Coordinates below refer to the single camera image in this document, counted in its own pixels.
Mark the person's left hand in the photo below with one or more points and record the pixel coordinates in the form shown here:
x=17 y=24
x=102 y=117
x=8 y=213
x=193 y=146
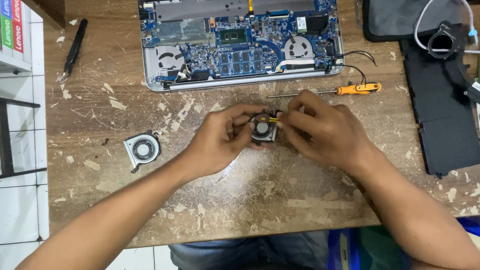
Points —
x=219 y=144

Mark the person's right hand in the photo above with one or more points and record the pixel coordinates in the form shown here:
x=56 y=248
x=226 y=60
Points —
x=330 y=135

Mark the small laptop cooling fan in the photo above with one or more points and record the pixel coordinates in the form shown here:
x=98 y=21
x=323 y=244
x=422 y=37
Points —
x=264 y=127

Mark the silver laptop cooling fan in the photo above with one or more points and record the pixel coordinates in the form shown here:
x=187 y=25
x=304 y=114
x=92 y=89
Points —
x=142 y=149

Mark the opened laptop with blue motherboard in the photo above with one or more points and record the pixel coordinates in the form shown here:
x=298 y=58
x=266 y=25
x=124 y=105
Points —
x=240 y=41

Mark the person's blue jeans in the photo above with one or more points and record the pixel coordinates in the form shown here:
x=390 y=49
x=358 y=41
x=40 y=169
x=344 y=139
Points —
x=247 y=251

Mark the black laptop bottom cover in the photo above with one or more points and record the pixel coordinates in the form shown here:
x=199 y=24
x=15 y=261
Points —
x=438 y=108

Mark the small black screws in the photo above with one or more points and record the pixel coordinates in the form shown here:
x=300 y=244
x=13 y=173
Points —
x=105 y=141

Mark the blue green bag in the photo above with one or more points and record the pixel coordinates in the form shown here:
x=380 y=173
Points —
x=375 y=249

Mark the grey black pouch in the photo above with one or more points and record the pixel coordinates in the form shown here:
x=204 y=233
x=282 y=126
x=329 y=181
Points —
x=408 y=18

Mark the black fan shroud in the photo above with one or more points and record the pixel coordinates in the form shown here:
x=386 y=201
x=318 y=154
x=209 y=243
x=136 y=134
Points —
x=444 y=40

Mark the black tweezers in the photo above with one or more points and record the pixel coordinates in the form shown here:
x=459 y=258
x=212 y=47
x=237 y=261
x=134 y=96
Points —
x=74 y=50

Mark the white boxes with coloured labels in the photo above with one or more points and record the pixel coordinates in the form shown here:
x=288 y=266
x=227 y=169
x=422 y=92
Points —
x=13 y=33

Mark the black metal frame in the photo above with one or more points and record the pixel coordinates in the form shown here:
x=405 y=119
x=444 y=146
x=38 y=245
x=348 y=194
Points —
x=11 y=138

